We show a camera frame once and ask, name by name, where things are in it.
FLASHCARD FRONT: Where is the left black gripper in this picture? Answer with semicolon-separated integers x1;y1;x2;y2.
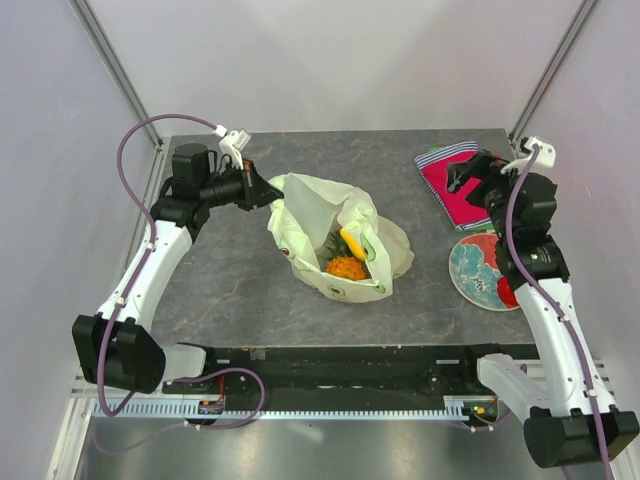
199;158;283;212

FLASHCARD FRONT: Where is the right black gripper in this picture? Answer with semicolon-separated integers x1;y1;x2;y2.
447;148;521;239

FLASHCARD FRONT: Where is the pale green plastic bag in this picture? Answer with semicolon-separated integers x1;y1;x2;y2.
268;173;414;303

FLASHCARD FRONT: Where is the red bell pepper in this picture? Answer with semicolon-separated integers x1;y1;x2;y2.
496;277;519;309

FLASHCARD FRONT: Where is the small pineapple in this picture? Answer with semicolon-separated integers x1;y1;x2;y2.
325;230;370;281

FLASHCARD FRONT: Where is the yellow bell pepper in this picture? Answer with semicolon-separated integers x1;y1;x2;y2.
339;228;366;262

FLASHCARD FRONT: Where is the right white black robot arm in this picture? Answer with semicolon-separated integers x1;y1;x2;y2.
446;145;639;478

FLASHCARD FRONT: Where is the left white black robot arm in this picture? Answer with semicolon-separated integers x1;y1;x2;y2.
72;143;284;394

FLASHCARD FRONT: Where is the red folded shirt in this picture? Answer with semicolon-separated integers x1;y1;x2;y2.
419;150;493;231

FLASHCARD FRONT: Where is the blue white striped shirt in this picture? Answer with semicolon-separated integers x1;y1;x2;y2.
414;140;496;232

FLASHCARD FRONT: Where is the patterned ceramic plate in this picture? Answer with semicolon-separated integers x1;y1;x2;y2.
448;233;519;312

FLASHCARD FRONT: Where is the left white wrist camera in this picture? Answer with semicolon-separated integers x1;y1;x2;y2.
219;130;251;170

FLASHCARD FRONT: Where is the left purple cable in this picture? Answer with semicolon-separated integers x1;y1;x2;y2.
95;113;226;417

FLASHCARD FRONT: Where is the left aluminium frame post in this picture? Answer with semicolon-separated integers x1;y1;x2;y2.
69;0;149;122

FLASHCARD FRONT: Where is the aluminium frame post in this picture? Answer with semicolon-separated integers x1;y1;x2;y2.
69;0;149;122
508;0;601;147

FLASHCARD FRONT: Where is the right aluminium frame post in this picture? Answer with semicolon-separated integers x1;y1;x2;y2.
508;0;601;147

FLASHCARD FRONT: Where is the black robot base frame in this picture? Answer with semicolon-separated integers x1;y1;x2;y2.
161;339;541;416

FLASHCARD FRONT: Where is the light blue cable duct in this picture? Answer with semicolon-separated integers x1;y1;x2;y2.
118;398;481;421

